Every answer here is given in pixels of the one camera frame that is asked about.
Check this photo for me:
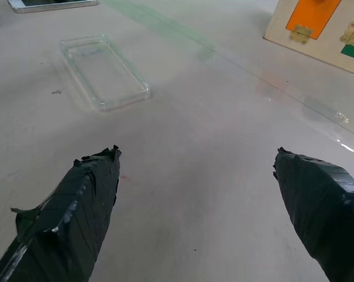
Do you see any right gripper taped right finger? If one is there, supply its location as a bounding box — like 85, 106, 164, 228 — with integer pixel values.
272, 147, 354, 282

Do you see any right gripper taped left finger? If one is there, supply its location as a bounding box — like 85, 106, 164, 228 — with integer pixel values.
0, 145, 122, 282

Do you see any clear plastic phone case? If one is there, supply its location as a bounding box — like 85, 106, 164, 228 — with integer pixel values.
59, 34, 151, 113

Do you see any white gold smartphone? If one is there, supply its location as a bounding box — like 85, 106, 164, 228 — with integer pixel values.
6, 0, 99, 14

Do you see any brass hinge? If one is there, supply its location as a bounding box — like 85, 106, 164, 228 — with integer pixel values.
340, 20, 354, 47
288, 23, 315, 45

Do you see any wooden latch board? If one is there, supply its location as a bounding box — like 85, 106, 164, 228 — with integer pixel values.
262, 0, 354, 79

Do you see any orange board door panel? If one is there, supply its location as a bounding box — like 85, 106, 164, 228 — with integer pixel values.
285, 0, 342, 40

